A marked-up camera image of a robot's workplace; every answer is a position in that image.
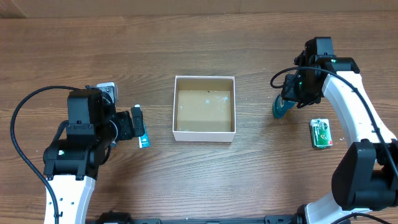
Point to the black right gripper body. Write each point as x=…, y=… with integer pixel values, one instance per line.
x=303, y=93

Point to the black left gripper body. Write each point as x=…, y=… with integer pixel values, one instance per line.
x=125, y=130

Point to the teal mouthwash bottle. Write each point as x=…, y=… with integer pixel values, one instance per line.
x=280, y=107

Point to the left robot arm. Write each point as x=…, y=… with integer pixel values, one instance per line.
x=72, y=163

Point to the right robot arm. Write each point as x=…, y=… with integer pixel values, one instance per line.
x=366, y=178

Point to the teal toothpaste tube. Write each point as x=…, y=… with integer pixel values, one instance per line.
x=144, y=140

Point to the open white cardboard box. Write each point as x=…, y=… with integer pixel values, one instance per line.
x=204, y=109

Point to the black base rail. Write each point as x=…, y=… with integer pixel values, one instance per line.
x=121, y=217

